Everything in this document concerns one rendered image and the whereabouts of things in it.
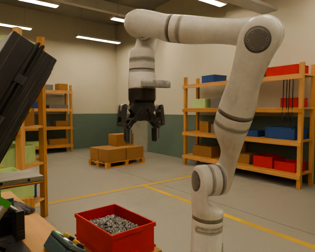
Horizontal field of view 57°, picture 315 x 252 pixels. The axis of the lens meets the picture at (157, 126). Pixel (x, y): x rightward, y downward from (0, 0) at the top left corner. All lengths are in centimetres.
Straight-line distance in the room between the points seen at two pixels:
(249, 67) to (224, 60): 670
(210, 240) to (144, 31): 60
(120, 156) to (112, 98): 451
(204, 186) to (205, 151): 621
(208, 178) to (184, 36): 38
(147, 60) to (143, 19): 10
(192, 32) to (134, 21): 15
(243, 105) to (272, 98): 583
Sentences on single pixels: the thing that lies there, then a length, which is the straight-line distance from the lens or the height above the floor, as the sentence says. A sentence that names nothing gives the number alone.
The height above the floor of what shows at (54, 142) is 33.
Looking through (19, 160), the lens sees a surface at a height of 82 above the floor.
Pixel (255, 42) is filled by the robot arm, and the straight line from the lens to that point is 68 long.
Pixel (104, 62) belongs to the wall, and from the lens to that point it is 1133.
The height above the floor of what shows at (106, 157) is 27.
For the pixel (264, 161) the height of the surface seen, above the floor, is 39.
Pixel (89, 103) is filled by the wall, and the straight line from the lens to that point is 1093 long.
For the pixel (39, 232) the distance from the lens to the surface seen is 131.
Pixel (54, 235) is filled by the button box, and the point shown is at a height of 95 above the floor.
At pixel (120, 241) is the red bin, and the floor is 89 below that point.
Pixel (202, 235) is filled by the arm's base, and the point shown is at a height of 103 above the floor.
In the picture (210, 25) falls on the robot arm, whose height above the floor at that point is 158.
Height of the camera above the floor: 138
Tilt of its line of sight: 3 degrees down
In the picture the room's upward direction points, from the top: straight up
